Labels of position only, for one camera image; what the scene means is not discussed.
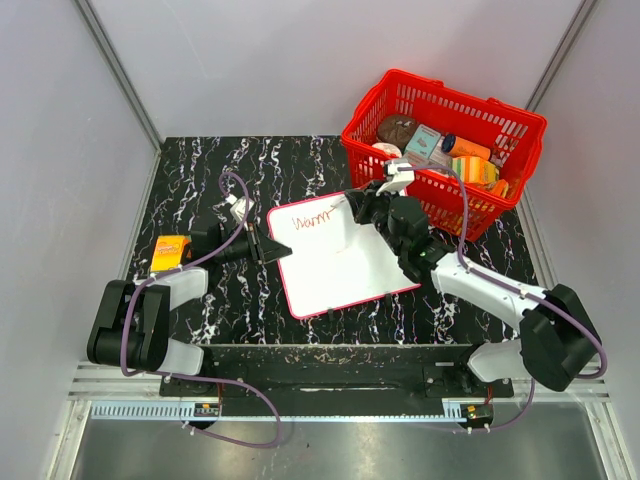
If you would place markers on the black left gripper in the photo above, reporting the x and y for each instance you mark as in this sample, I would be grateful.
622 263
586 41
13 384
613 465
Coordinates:
270 249

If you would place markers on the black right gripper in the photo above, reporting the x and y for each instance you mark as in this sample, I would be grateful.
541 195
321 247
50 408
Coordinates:
363 201

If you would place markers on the pink framed whiteboard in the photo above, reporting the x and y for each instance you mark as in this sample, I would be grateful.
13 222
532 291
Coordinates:
335 263

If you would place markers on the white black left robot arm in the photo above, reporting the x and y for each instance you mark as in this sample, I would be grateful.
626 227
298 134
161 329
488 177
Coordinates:
131 327

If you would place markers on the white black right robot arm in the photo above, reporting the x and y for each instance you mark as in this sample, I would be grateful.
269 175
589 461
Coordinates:
556 338

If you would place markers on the brown bread loaf package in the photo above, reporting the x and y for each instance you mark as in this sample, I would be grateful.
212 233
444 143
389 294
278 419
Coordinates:
396 129

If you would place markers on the teal white small box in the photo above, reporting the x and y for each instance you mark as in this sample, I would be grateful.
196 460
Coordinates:
423 142

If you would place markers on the orange bottle with blue cap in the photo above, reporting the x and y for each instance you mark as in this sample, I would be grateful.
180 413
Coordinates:
456 146

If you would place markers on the orange yellow snack box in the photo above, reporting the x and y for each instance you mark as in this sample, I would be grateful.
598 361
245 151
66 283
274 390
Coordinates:
168 252

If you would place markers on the yellow green sponge pack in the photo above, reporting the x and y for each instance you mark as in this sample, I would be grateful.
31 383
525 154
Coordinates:
475 170

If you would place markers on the red plastic shopping basket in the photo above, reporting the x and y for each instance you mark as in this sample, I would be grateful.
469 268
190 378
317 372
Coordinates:
514 136

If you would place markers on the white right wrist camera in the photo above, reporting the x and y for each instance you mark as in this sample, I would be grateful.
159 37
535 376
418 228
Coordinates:
398 175

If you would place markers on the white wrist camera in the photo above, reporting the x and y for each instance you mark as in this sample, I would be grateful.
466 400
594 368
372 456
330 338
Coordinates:
239 208
398 175

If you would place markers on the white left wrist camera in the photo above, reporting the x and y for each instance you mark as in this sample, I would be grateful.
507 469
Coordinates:
239 208

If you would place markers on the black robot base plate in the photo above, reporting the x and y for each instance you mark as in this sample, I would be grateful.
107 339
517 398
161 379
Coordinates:
354 380

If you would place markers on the white slotted cable duct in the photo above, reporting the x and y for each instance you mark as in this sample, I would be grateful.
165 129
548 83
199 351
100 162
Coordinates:
155 411

